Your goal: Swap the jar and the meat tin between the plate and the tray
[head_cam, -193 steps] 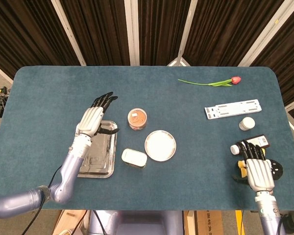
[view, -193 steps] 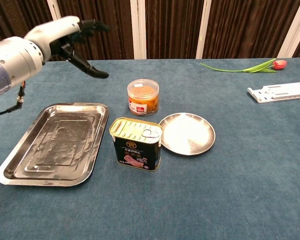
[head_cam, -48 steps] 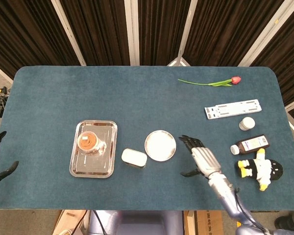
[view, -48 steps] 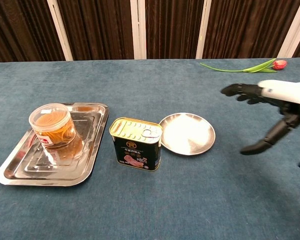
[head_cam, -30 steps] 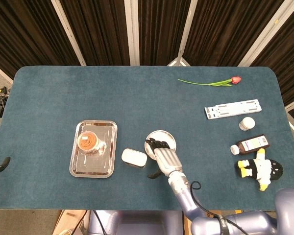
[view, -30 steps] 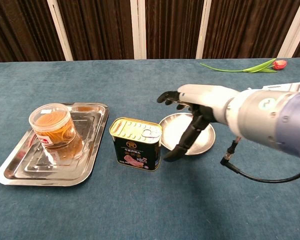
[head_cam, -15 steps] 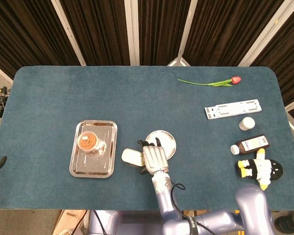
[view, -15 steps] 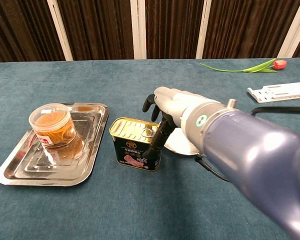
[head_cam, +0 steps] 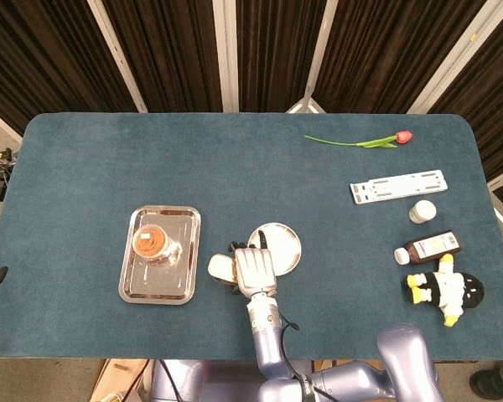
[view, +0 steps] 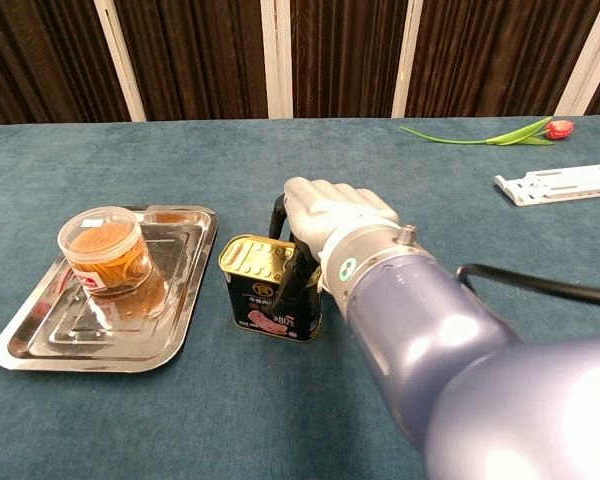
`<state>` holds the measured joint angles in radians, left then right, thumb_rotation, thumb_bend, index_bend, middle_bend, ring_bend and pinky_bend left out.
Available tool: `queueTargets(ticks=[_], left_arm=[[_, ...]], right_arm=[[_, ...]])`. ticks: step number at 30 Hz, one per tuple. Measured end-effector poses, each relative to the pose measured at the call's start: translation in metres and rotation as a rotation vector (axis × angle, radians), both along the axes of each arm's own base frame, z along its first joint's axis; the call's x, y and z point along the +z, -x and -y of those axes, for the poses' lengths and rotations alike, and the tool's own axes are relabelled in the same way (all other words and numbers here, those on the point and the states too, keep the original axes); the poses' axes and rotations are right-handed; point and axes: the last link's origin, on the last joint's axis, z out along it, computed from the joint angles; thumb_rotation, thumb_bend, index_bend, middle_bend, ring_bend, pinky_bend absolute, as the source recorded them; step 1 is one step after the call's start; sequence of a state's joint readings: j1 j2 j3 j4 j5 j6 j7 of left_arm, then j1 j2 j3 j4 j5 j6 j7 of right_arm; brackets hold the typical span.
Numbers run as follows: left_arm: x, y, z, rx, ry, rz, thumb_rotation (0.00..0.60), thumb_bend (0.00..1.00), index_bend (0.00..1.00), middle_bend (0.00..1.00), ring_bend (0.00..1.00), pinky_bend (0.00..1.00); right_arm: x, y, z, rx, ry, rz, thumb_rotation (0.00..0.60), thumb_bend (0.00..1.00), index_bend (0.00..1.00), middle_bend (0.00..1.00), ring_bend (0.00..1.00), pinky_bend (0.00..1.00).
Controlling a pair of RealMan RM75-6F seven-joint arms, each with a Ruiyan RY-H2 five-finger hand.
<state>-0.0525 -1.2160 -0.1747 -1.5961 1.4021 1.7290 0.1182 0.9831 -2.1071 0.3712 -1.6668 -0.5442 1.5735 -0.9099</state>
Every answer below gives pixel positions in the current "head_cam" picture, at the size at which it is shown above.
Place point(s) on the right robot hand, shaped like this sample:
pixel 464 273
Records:
pixel 255 270

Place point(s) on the gold black luncheon meat tin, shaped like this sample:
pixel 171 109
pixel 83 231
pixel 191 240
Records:
pixel 220 266

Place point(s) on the clear plastic rubber band jar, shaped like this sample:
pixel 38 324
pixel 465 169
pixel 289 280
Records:
pixel 151 245

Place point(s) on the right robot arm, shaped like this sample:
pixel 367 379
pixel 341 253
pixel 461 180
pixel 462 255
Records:
pixel 268 347

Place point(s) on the round steel plate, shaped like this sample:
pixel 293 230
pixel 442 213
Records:
pixel 287 247

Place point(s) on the rectangular steel tray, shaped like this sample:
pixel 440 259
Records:
pixel 159 285

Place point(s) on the blue table mat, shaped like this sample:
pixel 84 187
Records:
pixel 234 167

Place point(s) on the purple robot torso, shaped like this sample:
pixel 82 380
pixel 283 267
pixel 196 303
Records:
pixel 218 383

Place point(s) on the light wooden crate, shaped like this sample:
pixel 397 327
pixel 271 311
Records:
pixel 117 374

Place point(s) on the white pill bottle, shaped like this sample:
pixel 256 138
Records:
pixel 422 210

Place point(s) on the brown medicine bottle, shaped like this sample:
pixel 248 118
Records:
pixel 431 247

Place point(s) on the black white plush doll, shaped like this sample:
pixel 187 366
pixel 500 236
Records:
pixel 448 289

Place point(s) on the red artificial tulip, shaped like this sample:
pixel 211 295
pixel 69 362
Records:
pixel 403 136

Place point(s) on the dark brown curtain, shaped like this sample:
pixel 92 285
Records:
pixel 172 50

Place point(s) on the black shoe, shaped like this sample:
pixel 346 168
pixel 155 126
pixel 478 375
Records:
pixel 492 383

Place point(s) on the white plastic bracket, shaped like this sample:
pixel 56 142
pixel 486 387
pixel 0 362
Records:
pixel 398 187

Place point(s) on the white partition post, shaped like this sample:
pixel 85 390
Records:
pixel 320 54
pixel 452 54
pixel 228 54
pixel 117 54

